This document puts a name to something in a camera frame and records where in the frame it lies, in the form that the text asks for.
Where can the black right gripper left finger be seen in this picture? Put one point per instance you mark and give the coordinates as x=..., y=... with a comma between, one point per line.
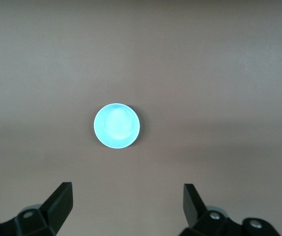
x=55, y=206

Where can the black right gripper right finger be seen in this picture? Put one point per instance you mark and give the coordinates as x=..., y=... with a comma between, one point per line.
x=192, y=209

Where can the light blue plastic bowl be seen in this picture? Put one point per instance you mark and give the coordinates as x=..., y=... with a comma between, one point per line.
x=117, y=126

